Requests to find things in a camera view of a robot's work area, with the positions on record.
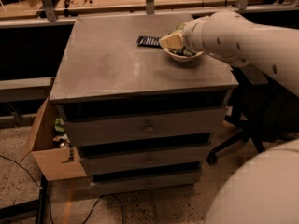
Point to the black metal stand leg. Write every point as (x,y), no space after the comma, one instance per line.
(37,206)

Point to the wooden workbench in background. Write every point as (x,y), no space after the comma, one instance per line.
(31,9)

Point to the grey drawer cabinet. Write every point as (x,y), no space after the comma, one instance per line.
(104,74)

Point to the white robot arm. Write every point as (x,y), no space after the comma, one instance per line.
(265,190)

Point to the top grey drawer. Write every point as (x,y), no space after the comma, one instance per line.
(104,131)

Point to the green jalapeno chip bag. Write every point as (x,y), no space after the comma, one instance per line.
(184,51)

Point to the open cardboard box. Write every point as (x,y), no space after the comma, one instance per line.
(55,163)

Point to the white paper bowl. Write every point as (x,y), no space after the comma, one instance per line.
(183,59)

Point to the black office chair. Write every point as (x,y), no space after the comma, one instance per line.
(263,110)

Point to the bottom grey drawer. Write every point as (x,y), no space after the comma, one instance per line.
(147,182)

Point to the middle grey drawer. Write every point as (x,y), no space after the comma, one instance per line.
(133,160)

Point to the green wrapper in box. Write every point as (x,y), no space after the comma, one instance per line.
(58,125)

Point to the grey drawer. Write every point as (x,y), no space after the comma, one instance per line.
(133,160)
(147,182)
(104,131)

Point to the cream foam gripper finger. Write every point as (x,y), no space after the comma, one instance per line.
(172,41)

